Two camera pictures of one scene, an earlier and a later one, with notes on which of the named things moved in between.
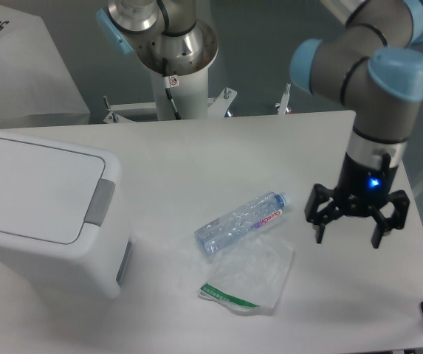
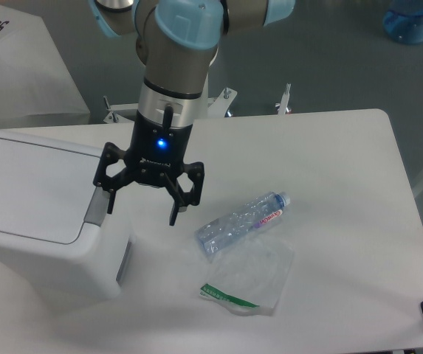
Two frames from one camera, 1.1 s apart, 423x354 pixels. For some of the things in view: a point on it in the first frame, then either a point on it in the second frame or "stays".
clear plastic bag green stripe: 249,273 stays
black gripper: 364,187 to 156,153
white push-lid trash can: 53,211 stays
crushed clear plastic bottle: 219,232 stays
